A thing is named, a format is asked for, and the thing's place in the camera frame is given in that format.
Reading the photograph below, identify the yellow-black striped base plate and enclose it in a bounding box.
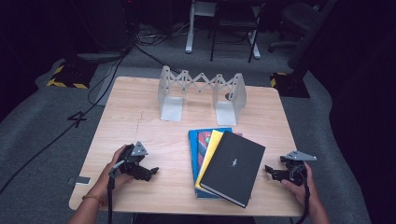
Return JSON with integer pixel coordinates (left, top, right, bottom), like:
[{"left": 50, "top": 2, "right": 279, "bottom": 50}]
[
  {"left": 270, "top": 72, "right": 311, "bottom": 99},
  {"left": 46, "top": 63, "right": 94, "bottom": 90}
]

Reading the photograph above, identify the white desk frame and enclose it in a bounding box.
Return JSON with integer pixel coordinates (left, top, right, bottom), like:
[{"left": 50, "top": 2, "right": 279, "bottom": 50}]
[{"left": 185, "top": 0, "right": 262, "bottom": 60}]

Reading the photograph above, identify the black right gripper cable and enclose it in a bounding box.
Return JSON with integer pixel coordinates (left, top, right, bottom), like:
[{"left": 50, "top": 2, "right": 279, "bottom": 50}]
[{"left": 293, "top": 164, "right": 312, "bottom": 224}]

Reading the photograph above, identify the dark stand column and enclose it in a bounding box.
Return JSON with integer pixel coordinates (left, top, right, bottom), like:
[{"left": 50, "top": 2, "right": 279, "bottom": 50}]
[{"left": 288, "top": 0, "right": 339, "bottom": 69}]

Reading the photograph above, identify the grey tape piece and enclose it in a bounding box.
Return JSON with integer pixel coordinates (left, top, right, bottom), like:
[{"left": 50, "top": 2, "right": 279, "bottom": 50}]
[{"left": 66, "top": 175, "right": 92, "bottom": 187}]

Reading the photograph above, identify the person's right hand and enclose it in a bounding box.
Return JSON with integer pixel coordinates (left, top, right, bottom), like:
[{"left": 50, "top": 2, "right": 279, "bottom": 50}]
[{"left": 281, "top": 162, "right": 320, "bottom": 208}]

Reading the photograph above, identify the dark office chair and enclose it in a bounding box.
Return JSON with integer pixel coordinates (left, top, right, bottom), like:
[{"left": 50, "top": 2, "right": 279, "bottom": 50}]
[{"left": 268, "top": 2, "right": 321, "bottom": 54}]

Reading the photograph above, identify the bundle of floor cables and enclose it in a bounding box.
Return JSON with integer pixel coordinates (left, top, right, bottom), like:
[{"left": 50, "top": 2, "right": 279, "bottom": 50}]
[{"left": 134, "top": 21, "right": 191, "bottom": 46}]

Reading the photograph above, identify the black chair frame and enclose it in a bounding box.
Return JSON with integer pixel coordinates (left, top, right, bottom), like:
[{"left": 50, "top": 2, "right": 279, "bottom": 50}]
[{"left": 209, "top": 0, "right": 265, "bottom": 63}]

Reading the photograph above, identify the blue book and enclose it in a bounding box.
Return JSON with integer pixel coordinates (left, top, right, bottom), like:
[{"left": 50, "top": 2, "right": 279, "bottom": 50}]
[{"left": 188, "top": 127, "right": 233, "bottom": 200}]

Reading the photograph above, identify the person's left hand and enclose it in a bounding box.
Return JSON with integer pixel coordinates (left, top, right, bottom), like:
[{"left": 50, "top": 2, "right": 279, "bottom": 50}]
[{"left": 90, "top": 144, "right": 134, "bottom": 200}]

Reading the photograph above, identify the black hardcover book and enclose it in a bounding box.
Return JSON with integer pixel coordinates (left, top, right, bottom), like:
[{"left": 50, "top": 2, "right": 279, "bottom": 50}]
[{"left": 200, "top": 130, "right": 266, "bottom": 209}]

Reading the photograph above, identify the white expandable bookend rack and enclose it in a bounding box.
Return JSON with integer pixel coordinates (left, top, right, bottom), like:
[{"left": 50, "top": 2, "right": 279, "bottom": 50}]
[{"left": 157, "top": 65, "right": 248, "bottom": 127}]

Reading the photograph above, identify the orange bead bracelet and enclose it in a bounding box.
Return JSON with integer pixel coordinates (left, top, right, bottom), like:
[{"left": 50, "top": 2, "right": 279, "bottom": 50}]
[{"left": 81, "top": 194, "right": 104, "bottom": 206}]

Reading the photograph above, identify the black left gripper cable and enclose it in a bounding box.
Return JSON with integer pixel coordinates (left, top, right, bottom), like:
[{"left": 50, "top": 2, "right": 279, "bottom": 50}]
[{"left": 106, "top": 169, "right": 117, "bottom": 224}]

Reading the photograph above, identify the black floor cable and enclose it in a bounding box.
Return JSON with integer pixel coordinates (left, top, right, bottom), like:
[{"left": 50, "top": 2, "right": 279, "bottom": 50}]
[{"left": 0, "top": 46, "right": 134, "bottom": 195}]

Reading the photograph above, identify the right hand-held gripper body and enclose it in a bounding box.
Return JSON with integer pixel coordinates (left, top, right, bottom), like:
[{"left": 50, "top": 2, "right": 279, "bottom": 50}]
[{"left": 278, "top": 150, "right": 318, "bottom": 187}]

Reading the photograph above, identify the grey flat stand base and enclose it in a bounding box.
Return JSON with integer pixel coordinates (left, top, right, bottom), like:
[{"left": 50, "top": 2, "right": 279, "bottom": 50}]
[{"left": 76, "top": 50, "right": 125, "bottom": 63}]

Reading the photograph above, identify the yellow book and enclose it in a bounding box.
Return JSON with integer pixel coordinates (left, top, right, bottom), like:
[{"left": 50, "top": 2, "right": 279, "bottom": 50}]
[{"left": 194, "top": 129, "right": 224, "bottom": 191}]

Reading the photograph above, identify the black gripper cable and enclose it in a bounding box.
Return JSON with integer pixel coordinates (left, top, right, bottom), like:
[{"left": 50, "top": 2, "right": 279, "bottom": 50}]
[
  {"left": 106, "top": 169, "right": 117, "bottom": 224},
  {"left": 293, "top": 164, "right": 312, "bottom": 224}
]

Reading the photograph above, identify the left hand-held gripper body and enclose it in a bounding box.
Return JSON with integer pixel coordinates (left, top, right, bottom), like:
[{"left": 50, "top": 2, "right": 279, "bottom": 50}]
[{"left": 108, "top": 141, "right": 152, "bottom": 181}]

